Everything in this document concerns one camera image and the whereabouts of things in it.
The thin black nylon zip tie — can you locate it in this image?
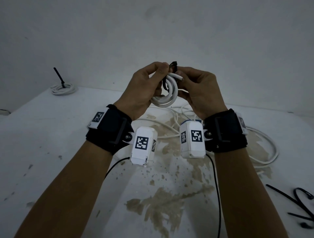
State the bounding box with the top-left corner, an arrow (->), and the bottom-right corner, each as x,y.
162,61 -> 179,93
53,67 -> 66,88

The person's right forearm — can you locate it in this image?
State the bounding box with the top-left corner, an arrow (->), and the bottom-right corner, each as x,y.
214,148 -> 289,238

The person's left hand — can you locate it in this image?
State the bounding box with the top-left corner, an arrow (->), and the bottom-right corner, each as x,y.
113,61 -> 170,122

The long white cable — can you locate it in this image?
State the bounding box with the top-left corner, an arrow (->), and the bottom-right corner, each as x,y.
136,105 -> 280,170

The person's right hand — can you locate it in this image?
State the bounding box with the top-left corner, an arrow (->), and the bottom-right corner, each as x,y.
175,66 -> 228,121

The white checkered marker tag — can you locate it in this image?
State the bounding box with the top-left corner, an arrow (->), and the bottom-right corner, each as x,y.
235,112 -> 248,136
88,111 -> 106,130

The short white cable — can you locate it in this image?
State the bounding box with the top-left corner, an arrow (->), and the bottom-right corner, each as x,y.
51,83 -> 78,96
149,72 -> 184,108

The black cable ties bunch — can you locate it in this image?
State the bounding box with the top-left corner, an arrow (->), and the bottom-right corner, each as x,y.
266,184 -> 314,229

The black wrist strap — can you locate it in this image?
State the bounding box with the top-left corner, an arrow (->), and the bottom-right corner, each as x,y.
85,104 -> 135,156
203,109 -> 249,154

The person's left forearm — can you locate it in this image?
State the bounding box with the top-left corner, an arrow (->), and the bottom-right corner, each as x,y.
14,141 -> 113,238

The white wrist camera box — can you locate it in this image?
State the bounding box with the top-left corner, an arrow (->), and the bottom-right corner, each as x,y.
180,121 -> 213,160
130,126 -> 158,168

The black camera cable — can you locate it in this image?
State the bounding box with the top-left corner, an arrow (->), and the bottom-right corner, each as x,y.
205,154 -> 222,238
105,158 -> 132,179

